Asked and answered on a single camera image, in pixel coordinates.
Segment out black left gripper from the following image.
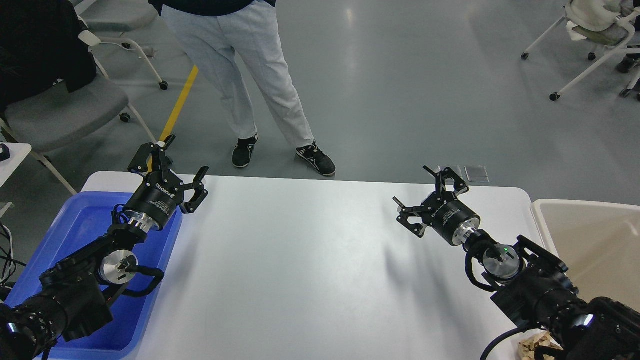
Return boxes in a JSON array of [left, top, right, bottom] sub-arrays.
[[123, 134, 210, 231]]

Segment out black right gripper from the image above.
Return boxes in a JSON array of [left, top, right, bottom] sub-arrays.
[[393, 165, 482, 247]]

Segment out beige paper ball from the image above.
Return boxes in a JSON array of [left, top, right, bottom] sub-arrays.
[[517, 331, 563, 360]]

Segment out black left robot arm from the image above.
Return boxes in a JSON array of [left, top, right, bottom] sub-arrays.
[[1, 134, 209, 360]]

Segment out right floor outlet plate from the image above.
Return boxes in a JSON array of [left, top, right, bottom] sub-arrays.
[[464, 165, 490, 183]]

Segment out blue plastic bin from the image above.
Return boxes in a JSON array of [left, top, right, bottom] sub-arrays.
[[1, 191, 184, 360]]

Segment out grey office chair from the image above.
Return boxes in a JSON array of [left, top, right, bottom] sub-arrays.
[[1, 61, 156, 195]]

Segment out standing person in grey trousers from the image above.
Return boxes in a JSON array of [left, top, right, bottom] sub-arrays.
[[150, 0, 336, 177]]

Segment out beige plastic bin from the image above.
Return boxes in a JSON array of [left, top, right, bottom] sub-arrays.
[[531, 199, 640, 310]]

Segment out white side table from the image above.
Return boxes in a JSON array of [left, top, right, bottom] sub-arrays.
[[0, 142, 32, 187]]

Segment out black jacket on chair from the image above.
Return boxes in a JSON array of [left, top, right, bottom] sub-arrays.
[[0, 0, 98, 111]]

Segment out white chair with beige cushion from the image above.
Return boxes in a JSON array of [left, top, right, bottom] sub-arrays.
[[521, 0, 639, 101]]

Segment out black cables at left edge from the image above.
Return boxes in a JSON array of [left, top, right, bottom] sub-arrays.
[[0, 220, 26, 291]]

